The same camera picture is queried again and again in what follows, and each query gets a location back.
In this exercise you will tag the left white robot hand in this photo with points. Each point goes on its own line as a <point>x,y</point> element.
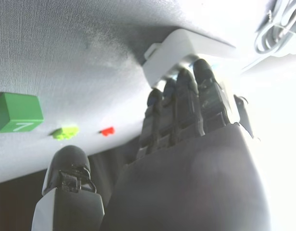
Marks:
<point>186,180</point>

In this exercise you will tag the white power strip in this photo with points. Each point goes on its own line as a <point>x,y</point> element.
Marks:
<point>181,44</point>

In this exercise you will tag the white charger adapter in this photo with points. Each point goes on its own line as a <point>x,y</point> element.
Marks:
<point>232,96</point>

